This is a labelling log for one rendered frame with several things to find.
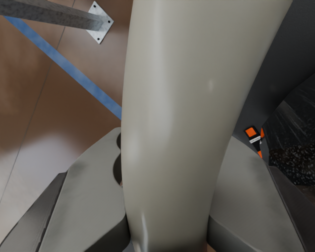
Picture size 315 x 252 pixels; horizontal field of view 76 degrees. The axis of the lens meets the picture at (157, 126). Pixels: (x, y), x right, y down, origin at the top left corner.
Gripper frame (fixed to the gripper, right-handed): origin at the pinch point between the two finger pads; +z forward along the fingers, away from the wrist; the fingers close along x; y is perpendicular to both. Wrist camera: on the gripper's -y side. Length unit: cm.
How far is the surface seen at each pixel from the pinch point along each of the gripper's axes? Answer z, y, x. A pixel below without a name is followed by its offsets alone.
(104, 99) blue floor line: 142, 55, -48
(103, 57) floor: 147, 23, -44
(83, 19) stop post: 131, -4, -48
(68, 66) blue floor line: 158, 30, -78
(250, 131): 99, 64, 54
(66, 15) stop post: 118, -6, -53
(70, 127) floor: 150, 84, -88
